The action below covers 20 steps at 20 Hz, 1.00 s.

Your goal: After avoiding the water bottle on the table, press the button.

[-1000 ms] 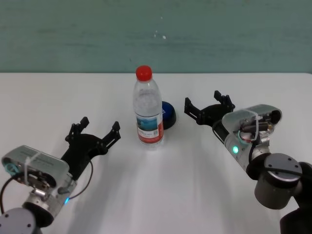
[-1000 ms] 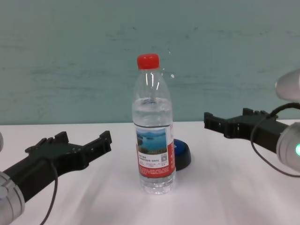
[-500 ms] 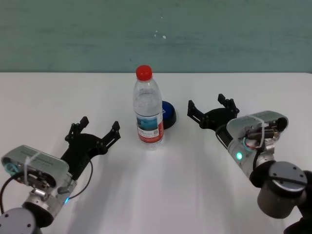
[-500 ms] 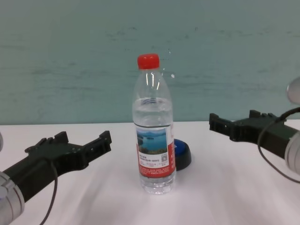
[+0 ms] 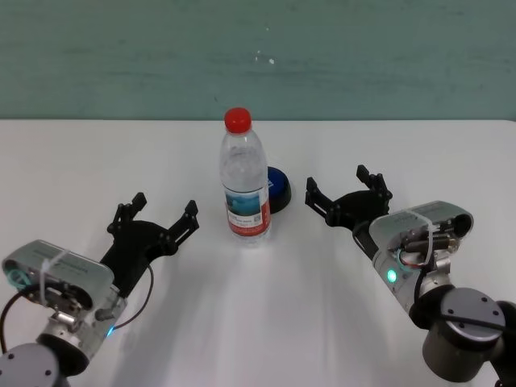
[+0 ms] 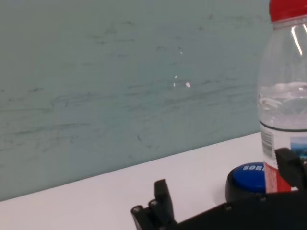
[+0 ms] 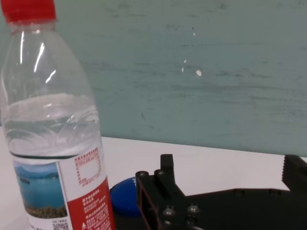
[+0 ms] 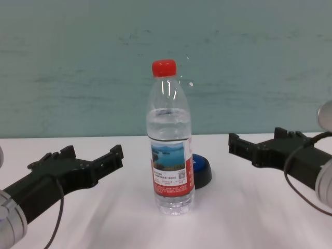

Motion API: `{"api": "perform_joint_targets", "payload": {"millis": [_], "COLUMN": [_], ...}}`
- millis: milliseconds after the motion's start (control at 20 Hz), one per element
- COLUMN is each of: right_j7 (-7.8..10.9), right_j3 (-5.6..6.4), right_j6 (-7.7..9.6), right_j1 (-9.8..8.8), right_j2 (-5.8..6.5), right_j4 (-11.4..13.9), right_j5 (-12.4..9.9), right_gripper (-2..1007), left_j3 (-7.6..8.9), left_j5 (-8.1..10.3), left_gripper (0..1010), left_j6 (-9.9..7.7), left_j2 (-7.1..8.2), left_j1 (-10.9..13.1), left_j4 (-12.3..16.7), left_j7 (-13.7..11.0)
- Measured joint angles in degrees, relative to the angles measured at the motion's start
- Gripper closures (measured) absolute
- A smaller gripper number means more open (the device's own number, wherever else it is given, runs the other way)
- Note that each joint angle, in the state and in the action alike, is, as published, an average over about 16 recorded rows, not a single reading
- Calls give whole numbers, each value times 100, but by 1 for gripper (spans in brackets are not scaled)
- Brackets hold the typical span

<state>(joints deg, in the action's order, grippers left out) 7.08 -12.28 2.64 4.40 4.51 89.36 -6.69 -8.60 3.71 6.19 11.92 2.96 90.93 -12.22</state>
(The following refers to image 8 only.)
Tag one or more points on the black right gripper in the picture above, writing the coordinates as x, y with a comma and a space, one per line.
290, 155

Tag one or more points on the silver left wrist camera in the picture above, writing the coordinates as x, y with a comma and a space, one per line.
1, 157

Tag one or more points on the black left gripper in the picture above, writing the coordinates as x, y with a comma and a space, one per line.
44, 189

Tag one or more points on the blue push button black base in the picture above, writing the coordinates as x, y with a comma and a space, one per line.
203, 171

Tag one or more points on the right robot arm silver black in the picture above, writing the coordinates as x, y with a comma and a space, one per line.
325, 181

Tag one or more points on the clear water bottle red cap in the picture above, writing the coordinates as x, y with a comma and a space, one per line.
169, 145

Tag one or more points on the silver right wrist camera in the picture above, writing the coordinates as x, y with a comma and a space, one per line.
325, 114

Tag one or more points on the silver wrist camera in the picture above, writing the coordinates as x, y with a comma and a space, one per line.
1, 157
325, 114

